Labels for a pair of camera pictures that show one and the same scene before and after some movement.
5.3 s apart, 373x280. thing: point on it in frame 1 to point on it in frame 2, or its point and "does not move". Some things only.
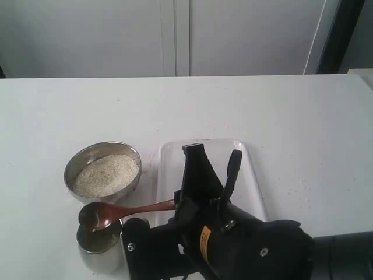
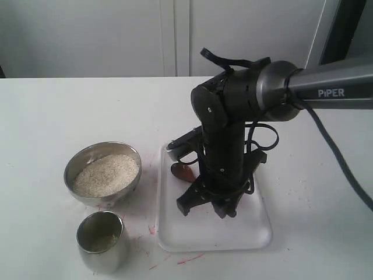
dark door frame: (336, 52) does not move
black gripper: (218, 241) to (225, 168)
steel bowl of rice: (103, 172) does not move
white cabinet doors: (119, 38) does not move
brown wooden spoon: (97, 216) to (183, 172)
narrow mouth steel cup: (101, 251) does not move
